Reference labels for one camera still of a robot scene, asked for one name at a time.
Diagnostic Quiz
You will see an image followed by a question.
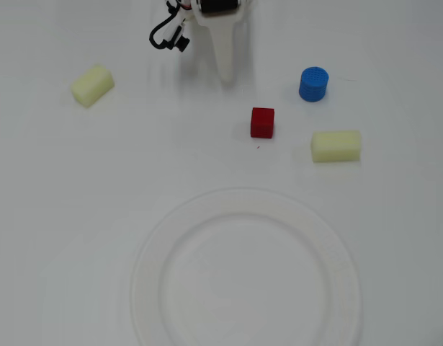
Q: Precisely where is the white round plate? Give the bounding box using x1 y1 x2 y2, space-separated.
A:
129 186 363 346

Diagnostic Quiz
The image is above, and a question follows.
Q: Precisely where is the pale yellow foam block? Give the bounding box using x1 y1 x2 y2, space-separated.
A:
310 130 362 164
70 63 116 109

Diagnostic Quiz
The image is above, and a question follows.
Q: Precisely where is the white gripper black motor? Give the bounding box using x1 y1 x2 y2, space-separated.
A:
187 0 251 84

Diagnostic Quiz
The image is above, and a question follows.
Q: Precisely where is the red cube block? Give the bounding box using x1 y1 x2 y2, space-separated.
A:
250 107 276 139

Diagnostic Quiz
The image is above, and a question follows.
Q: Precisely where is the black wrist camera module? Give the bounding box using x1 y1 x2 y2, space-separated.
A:
164 19 192 53

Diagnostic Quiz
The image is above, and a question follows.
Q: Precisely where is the blue ribbed cylinder block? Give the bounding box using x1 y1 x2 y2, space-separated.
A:
298 66 330 103

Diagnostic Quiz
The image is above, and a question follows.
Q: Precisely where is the black camera cable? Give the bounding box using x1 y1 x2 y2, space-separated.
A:
148 0 188 50

